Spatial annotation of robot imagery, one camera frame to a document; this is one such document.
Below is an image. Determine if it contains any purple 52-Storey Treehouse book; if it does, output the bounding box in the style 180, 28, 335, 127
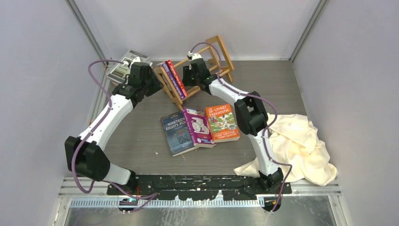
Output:
156, 62, 185, 99

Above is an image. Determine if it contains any red Treehouse book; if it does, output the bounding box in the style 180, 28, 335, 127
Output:
166, 60, 187, 99

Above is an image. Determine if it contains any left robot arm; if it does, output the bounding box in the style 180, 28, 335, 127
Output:
64, 59, 163, 194

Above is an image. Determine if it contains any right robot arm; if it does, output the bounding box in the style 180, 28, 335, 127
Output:
183, 58, 284, 194

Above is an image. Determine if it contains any stack of grey magazines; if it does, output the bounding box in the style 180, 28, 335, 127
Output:
106, 50, 152, 86

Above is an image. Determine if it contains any wooden book rack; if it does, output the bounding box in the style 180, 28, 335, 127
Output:
154, 35, 234, 110

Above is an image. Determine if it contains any magenta paperback book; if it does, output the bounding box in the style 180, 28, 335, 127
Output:
182, 107, 216, 148

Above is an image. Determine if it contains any blue Nineteen Eighty-Four book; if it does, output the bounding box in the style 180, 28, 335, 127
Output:
160, 111, 199, 157

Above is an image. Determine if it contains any orange 78-Storey Treehouse book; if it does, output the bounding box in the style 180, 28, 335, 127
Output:
205, 104, 240, 143

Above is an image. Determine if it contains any cream cloth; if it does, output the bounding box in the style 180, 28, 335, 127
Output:
233, 113, 339, 187

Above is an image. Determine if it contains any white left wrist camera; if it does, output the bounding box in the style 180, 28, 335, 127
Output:
122, 56, 141, 68

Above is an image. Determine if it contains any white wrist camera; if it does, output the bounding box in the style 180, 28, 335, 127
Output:
122, 56, 141, 68
187, 52, 203, 61

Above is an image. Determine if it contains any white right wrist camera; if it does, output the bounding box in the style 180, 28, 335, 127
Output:
187, 52, 203, 61

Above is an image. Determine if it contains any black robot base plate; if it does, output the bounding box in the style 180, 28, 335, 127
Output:
120, 175, 280, 201

